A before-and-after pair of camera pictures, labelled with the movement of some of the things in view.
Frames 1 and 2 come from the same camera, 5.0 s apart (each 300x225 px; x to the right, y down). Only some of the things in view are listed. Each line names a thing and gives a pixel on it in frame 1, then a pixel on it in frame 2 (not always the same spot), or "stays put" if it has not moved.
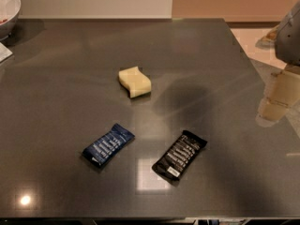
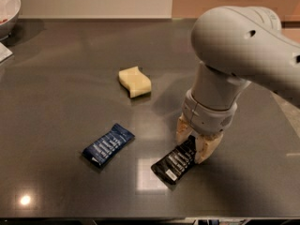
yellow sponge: x=135 y=82 stays put
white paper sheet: x=5 y=52 stays put
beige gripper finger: x=284 y=95 → x=206 y=145
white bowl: x=9 y=9 stays put
